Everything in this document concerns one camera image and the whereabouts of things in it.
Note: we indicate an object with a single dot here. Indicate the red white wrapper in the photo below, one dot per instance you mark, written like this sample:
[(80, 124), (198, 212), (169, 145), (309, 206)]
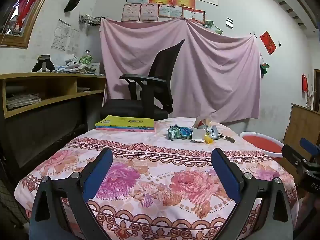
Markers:
[(201, 123)]

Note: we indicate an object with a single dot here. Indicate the floral pink blanket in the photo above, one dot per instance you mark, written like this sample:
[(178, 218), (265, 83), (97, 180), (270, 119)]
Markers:
[(160, 160)]

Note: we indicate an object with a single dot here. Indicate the glass jar green contents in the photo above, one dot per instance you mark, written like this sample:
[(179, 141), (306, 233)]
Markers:
[(86, 58)]

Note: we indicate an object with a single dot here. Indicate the green hanging hat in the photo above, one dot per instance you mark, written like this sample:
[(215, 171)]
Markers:
[(264, 68)]

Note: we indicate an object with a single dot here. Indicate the white paper box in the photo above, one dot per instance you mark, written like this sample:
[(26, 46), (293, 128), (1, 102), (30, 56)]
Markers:
[(198, 135)]

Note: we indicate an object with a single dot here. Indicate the pile of papers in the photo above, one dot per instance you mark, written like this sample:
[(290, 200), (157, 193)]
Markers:
[(75, 68)]

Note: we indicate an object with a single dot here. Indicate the thin stack of papers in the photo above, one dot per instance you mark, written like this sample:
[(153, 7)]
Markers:
[(83, 89)]

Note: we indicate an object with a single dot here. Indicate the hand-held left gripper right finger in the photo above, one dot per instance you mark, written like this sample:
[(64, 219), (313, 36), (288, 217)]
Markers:
[(226, 177)]

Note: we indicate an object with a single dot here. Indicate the wooden window frame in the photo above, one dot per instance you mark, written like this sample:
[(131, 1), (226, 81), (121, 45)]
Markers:
[(32, 17)]

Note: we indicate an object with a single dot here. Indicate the wooden cabinet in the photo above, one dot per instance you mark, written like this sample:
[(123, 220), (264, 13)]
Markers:
[(302, 122)]

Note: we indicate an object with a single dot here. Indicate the black small tripod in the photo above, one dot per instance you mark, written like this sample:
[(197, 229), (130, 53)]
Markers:
[(43, 63)]

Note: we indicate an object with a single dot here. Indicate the green landscape photo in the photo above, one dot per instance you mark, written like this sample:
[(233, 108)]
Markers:
[(218, 30), (208, 24)]

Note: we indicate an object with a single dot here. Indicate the white blue packet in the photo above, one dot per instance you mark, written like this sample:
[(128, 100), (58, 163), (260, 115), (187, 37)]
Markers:
[(212, 131)]

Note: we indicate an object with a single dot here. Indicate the red paper wall decoration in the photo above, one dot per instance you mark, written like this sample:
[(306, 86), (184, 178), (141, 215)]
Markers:
[(268, 42)]

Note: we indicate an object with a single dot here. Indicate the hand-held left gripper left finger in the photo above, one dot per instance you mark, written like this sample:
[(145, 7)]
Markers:
[(98, 175)]

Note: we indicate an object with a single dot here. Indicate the yellow book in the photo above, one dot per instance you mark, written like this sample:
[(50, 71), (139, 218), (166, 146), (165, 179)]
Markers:
[(125, 120)]

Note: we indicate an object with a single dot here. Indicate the group of wall certificates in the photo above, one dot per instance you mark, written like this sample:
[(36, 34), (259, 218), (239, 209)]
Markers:
[(150, 11)]

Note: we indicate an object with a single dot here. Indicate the black office chair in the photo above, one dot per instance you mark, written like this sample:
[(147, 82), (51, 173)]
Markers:
[(162, 65)]

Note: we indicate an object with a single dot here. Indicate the blue book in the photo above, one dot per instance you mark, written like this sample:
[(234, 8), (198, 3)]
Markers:
[(125, 127)]

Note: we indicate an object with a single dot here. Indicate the pink book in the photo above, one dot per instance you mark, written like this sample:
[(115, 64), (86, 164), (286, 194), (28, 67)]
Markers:
[(125, 130)]

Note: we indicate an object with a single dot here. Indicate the pink hanging sheet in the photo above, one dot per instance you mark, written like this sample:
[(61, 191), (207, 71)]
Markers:
[(212, 67)]

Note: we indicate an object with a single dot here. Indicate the red curtain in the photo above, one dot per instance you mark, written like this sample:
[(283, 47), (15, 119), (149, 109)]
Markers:
[(25, 2)]

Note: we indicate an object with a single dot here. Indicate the red hanging wall ornament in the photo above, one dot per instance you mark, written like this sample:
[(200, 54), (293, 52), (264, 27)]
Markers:
[(305, 82)]

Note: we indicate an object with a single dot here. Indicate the stack of shelf papers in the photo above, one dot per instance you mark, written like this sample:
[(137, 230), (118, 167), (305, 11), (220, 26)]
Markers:
[(22, 101)]

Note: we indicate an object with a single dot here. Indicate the blue green packet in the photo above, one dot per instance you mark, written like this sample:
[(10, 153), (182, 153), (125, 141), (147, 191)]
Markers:
[(180, 132)]

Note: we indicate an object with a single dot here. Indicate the wooden desk with shelves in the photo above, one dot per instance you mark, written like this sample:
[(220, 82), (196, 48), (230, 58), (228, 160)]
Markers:
[(50, 76)]

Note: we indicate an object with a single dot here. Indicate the white wall calendar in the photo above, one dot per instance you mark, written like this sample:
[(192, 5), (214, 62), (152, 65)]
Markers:
[(60, 36)]

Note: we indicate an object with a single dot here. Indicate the white wall paper sheet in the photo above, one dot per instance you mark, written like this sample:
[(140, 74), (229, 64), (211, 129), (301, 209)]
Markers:
[(74, 40)]

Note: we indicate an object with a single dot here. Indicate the yellow plastic piece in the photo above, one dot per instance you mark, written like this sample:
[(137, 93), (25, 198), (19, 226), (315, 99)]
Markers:
[(209, 140)]

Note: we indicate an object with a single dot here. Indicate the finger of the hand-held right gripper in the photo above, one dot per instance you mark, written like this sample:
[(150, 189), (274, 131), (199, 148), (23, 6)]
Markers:
[(308, 146), (291, 155)]

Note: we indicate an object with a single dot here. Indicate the small dark brown item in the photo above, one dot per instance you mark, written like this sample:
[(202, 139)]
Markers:
[(228, 138)]

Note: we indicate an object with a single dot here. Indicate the red plastic basin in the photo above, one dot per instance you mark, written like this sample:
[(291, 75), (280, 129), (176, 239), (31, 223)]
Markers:
[(261, 145)]

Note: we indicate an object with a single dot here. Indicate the black cap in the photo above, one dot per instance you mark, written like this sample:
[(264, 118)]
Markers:
[(71, 5)]

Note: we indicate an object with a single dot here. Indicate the dark framed picture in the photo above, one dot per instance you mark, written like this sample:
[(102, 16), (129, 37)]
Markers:
[(317, 90)]

